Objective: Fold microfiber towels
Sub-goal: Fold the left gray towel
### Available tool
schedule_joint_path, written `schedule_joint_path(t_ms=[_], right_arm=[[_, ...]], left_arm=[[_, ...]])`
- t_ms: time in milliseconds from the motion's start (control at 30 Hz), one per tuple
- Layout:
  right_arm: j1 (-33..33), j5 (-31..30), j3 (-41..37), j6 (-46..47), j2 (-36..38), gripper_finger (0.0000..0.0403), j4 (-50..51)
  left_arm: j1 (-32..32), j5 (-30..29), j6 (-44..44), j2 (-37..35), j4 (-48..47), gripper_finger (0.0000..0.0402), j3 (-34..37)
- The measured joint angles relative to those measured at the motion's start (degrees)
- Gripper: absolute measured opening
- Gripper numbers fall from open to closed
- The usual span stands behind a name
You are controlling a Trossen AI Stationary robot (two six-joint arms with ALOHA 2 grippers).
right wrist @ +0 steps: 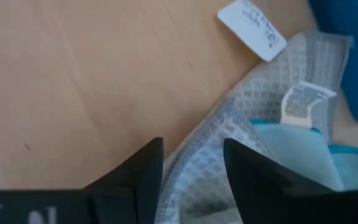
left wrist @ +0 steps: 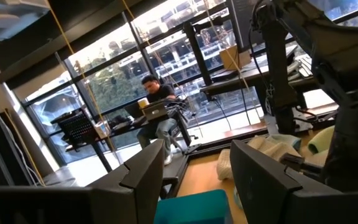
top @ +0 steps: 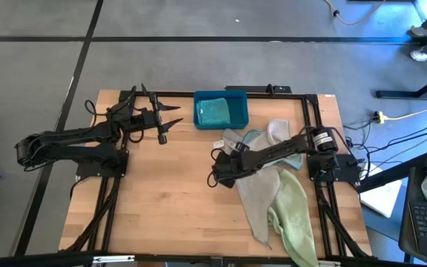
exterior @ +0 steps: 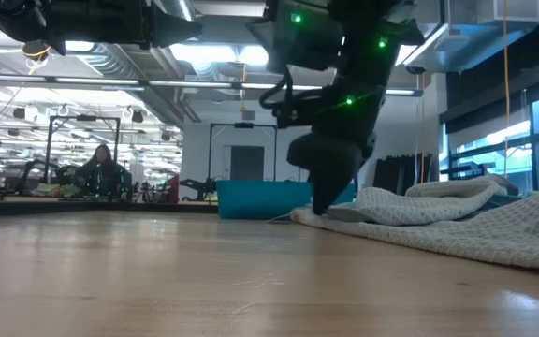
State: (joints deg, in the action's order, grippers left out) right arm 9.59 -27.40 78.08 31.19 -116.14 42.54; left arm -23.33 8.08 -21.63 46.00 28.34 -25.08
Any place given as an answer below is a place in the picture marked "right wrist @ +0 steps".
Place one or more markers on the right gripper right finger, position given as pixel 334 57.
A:
pixel 291 205

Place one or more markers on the light blue microfiber towel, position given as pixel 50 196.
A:
pixel 300 155

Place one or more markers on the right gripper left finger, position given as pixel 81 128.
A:
pixel 120 202

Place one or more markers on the white paper card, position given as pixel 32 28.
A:
pixel 253 28

